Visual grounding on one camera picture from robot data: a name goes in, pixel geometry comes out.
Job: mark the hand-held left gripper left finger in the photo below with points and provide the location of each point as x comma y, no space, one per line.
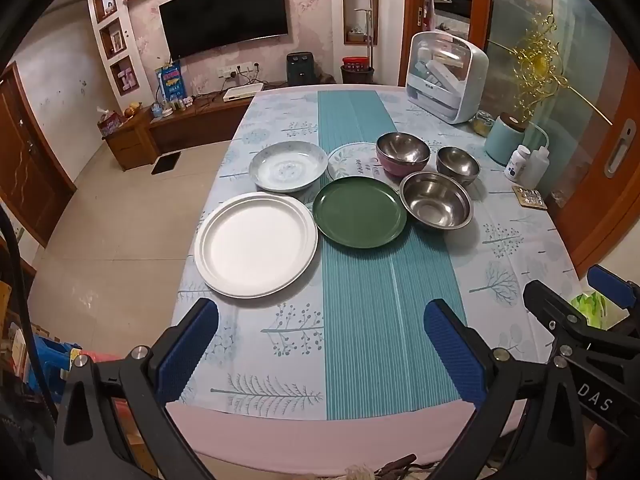
187,347

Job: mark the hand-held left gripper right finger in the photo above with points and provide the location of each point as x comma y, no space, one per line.
455,355

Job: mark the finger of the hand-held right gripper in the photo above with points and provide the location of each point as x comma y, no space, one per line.
610,287
555,310

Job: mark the white plate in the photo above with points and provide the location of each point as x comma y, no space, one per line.
255,245

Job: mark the wide flat-bottomed steel bowl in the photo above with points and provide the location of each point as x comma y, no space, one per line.
435,202

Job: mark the green plate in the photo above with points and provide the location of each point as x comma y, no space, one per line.
357,212

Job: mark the round steel bowl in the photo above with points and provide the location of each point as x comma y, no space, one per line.
457,162

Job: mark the blue patterned deep plate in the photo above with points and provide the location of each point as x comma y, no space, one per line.
287,167

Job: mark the pink steel bowl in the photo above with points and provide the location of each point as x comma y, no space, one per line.
402,149

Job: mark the green white bag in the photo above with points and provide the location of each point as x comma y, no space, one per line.
590,307

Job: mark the wooden sliding door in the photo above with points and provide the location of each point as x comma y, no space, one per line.
600,210

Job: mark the teal striped table runner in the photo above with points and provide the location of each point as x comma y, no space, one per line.
380,310

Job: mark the wooden coaster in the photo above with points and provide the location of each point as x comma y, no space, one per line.
530,196

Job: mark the blue plastic stool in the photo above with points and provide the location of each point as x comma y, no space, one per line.
47,365

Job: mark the white squeeze bottle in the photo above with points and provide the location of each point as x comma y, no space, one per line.
534,165

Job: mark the white pill bottle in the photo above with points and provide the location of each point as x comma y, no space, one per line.
516,165

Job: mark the teal canister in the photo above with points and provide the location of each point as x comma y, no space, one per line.
505,140

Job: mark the black floor mat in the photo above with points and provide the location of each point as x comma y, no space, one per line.
165,164

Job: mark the glass jar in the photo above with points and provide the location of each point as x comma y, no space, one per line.
482,124

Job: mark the wooden television cabinet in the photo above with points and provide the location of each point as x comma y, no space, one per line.
200,120

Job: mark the red tissue box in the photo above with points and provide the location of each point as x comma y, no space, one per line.
111,124

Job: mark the brown wooden door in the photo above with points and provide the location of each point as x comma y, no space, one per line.
30,170

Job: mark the tree print tablecloth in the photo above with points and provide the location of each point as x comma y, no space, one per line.
280,125

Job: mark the white storage box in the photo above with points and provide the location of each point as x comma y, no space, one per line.
445,80

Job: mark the white set-top box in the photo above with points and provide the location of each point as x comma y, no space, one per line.
242,93

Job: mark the blue printed box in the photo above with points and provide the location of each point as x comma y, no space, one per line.
171,82

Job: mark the black heater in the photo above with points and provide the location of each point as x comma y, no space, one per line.
301,70

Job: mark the red black bucket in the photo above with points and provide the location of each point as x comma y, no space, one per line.
357,70

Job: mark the black television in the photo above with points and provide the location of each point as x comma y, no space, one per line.
225,12

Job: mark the gold wall ornament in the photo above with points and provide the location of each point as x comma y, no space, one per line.
540,62

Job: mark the white wall shelf unit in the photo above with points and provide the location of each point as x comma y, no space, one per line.
112,35

